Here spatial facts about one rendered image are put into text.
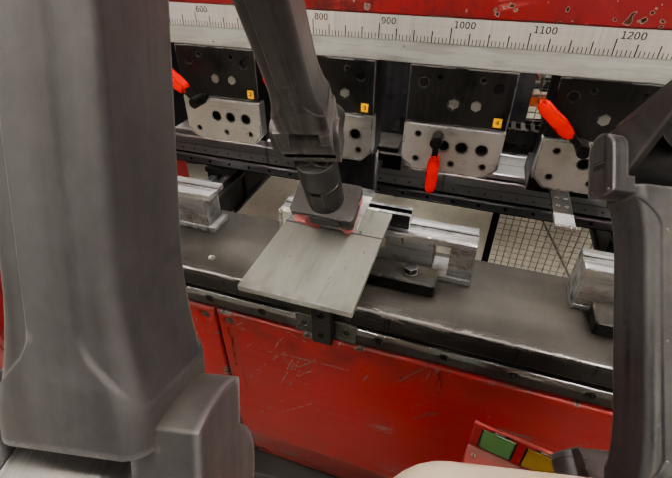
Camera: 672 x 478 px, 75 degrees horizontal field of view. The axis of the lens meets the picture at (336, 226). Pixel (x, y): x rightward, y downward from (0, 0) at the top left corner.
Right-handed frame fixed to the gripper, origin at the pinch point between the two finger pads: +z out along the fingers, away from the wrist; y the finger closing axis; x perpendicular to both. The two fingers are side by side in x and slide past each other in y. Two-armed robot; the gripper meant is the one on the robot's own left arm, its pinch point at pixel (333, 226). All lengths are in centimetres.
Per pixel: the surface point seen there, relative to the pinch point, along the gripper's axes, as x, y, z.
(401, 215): -7.6, -10.2, 5.4
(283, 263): 9.8, 5.1, -3.3
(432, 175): -7.4, -15.0, -9.0
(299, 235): 2.9, 5.4, 0.2
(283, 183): -108, 90, 170
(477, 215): -109, -35, 168
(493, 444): 25.7, -31.2, 9.4
